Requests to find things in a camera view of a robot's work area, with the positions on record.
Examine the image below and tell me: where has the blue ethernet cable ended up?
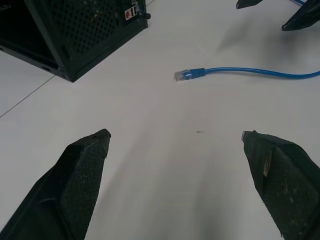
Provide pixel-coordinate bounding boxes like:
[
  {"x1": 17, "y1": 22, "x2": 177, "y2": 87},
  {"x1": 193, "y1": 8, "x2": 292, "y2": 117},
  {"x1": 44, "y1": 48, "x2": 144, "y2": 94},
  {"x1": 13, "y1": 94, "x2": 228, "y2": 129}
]
[{"x1": 173, "y1": 0, "x2": 320, "y2": 84}]

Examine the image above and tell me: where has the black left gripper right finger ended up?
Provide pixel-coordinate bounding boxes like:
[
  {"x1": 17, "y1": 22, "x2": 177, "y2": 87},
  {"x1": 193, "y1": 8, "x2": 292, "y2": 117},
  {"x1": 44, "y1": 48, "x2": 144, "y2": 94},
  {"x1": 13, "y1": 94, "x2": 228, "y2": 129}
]
[{"x1": 240, "y1": 129, "x2": 320, "y2": 240}]

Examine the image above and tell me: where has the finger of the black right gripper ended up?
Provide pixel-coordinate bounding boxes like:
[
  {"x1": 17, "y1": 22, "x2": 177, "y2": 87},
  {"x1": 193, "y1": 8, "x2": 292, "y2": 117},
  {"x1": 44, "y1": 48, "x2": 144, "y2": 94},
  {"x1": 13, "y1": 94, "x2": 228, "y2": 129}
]
[
  {"x1": 235, "y1": 0, "x2": 264, "y2": 11},
  {"x1": 281, "y1": 0, "x2": 320, "y2": 32}
]

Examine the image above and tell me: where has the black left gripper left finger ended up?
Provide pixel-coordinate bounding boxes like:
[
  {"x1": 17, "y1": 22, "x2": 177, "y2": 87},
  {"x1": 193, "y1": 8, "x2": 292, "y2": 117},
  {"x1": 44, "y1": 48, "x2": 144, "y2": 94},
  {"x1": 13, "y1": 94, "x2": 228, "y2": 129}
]
[{"x1": 0, "y1": 128, "x2": 112, "y2": 240}]

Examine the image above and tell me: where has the black computer case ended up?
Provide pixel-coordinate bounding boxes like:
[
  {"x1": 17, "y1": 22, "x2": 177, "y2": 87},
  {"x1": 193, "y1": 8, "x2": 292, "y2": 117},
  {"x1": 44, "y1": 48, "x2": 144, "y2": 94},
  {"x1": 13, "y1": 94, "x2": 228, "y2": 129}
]
[{"x1": 0, "y1": 0, "x2": 152, "y2": 84}]

